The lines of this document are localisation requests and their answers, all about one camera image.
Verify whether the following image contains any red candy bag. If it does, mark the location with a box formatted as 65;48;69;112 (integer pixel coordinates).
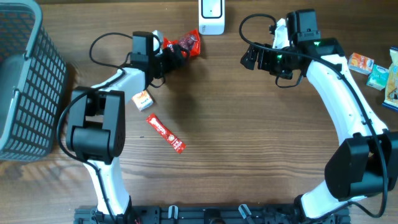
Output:
163;29;201;57

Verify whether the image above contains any orange small box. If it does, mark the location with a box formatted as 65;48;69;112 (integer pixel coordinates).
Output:
348;53;374;75
132;90;154;111

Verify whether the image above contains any red stick sachet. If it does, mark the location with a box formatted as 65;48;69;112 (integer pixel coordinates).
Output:
146;113;186;154

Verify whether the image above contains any teal small box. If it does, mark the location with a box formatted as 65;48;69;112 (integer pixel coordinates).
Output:
366;64;389;91

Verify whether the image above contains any white cream snack bag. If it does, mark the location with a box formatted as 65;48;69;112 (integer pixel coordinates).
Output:
382;46;397;111

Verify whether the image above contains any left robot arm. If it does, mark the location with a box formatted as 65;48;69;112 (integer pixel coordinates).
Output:
57;30;191;223

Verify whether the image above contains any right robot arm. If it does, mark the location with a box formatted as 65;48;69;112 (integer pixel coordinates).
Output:
241;9;397;223

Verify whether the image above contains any white barcode scanner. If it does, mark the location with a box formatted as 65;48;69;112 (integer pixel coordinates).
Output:
198;0;226;35

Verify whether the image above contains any grey plastic mesh basket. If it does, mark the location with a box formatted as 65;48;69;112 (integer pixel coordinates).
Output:
1;0;68;161

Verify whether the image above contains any black left camera cable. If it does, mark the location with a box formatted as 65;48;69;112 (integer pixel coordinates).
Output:
56;32;137;223

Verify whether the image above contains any black camera cable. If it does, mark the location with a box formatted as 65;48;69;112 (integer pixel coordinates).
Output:
238;13;389;219
56;32;137;223

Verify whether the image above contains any black right camera cable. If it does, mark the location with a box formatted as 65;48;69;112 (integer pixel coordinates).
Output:
238;13;389;219

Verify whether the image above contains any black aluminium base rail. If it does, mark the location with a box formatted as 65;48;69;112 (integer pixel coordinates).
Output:
73;203;352;224

